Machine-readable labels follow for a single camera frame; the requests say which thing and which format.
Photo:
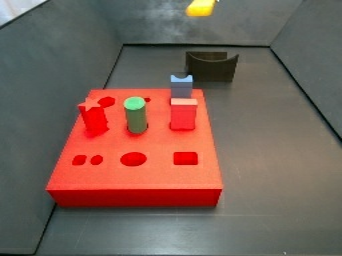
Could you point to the yellow slotted square-circle object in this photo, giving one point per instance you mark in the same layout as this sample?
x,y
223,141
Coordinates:
x,y
201,8

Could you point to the red square peg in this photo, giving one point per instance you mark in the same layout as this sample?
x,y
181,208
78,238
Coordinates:
x,y
183,113

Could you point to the red peg board fixture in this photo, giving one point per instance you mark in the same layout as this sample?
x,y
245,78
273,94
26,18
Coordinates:
x,y
162,168

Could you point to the green cylinder peg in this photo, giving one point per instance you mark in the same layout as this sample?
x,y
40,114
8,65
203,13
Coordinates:
x,y
135,114

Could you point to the blue notched peg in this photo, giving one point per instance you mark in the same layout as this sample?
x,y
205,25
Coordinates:
x,y
181,86

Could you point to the black curved cradle stand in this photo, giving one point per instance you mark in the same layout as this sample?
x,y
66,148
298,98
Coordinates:
x,y
210,66

